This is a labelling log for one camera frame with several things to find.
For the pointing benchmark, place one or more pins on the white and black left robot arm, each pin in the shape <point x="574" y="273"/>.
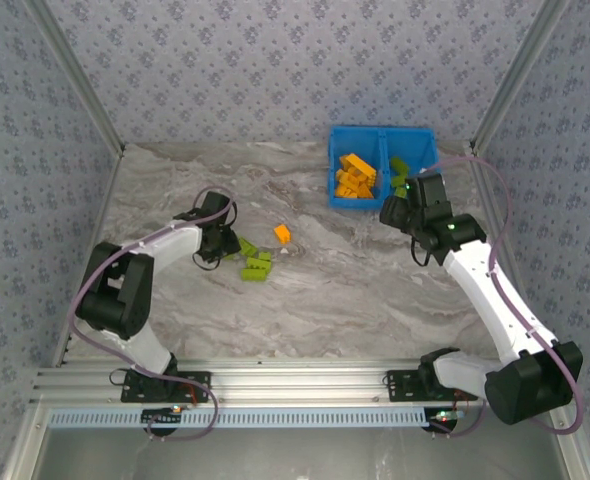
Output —
<point x="170" y="245"/>

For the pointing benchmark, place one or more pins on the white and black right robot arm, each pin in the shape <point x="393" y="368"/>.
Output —
<point x="485" y="295"/>

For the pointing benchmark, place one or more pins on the aluminium front rail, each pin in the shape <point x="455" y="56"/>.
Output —
<point x="300" y="380"/>

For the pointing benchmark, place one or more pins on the aluminium table side rail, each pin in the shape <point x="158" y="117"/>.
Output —
<point x="106" y="200"/>
<point x="486" y="190"/>

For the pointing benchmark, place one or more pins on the small green lego brick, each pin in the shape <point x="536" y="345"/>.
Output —
<point x="230" y="257"/>

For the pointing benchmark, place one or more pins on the small black controller board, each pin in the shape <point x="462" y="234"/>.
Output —
<point x="162" y="415"/>
<point x="442" y="416"/>

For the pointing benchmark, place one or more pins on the aluminium corner post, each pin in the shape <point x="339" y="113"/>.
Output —
<point x="76" y="75"/>
<point x="519" y="75"/>

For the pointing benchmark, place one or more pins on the grey metal panel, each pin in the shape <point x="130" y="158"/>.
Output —
<point x="300" y="455"/>

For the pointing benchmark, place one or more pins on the orange lego brick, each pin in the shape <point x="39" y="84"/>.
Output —
<point x="366" y="190"/>
<point x="282" y="234"/>
<point x="359" y="166"/>
<point x="346" y="190"/>
<point x="343" y="176"/>

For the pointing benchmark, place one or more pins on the aluminium lower frame post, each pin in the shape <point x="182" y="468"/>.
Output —
<point x="575" y="450"/>
<point x="25" y="440"/>

